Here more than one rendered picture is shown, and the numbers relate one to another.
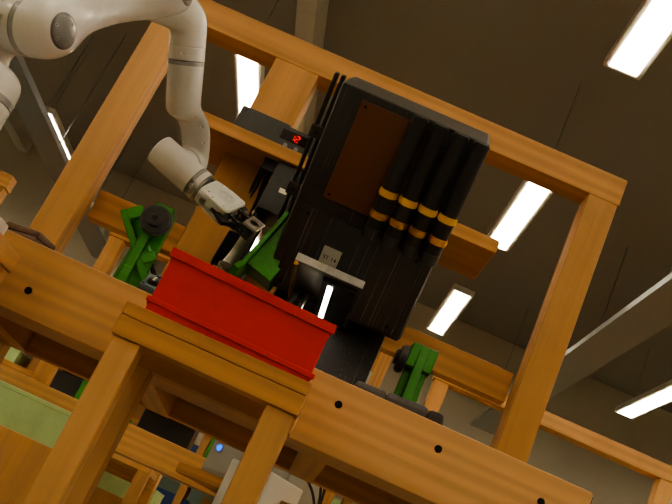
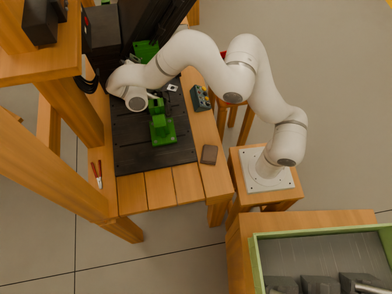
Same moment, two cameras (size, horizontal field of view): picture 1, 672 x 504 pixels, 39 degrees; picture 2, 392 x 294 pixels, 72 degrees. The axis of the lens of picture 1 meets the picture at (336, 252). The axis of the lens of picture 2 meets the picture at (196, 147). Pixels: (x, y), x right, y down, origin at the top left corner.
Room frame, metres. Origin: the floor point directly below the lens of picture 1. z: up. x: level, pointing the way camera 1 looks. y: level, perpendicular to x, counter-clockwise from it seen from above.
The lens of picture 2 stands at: (2.17, 1.15, 2.15)
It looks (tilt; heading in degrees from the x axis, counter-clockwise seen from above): 64 degrees down; 257
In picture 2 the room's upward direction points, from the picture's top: 1 degrees counter-clockwise
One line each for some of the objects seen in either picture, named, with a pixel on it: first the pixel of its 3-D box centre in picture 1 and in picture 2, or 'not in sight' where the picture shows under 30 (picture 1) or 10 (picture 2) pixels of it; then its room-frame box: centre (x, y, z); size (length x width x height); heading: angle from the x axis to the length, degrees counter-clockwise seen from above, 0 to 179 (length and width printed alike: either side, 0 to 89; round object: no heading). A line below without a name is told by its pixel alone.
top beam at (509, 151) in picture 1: (389, 99); not in sight; (2.53, 0.05, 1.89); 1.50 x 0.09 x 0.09; 87
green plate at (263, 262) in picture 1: (271, 256); (148, 56); (2.17, 0.14, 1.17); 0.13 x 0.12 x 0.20; 87
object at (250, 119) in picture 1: (262, 129); (41, 18); (2.46, 0.34, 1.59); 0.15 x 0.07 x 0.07; 87
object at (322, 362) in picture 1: (317, 342); (111, 51); (2.36, -0.05, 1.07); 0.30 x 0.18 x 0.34; 87
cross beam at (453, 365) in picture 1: (298, 296); (53, 49); (2.60, 0.04, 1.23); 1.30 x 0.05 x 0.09; 87
